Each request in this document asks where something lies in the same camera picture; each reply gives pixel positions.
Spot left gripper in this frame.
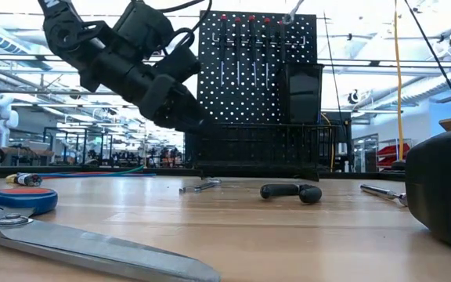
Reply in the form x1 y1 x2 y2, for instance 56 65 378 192
82 50 211 133

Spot silver combination wrench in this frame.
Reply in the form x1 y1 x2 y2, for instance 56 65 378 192
281 0 305 26
178 178 223 195

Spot black-handled needle-nose pliers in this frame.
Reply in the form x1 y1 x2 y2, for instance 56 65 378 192
259 183 323 204

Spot black metal pegboard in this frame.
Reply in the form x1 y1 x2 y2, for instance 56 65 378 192
197 10 319 126

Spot black mesh panel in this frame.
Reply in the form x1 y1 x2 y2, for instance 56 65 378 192
319 110 352 173

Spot red storage bin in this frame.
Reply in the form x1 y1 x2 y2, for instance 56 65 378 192
376 143 412 168

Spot silver metal rod tool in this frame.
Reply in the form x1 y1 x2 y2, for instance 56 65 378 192
359 183 409 207

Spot thin black pole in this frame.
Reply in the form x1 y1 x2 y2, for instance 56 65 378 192
403 0 451 128

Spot black rounded object at right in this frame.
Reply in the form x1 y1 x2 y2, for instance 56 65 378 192
404 126 451 255

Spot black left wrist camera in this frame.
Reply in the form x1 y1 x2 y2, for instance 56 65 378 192
153 42 202 84

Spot black aluminium table frame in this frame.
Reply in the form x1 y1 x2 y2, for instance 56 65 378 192
0 164 406 182

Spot black wire basket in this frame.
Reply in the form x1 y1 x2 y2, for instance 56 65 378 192
183 122 339 182

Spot green wire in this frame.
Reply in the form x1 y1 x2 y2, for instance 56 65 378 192
99 164 146 176

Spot white wire tool rack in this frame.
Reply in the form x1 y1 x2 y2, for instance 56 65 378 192
211 32 307 51

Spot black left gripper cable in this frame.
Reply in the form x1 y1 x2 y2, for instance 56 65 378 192
158 0 214 52

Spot blue red handled scissors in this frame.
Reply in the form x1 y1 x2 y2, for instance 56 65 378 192
0 186 222 282

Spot yellow cord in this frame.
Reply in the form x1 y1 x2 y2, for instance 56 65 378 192
392 0 406 165

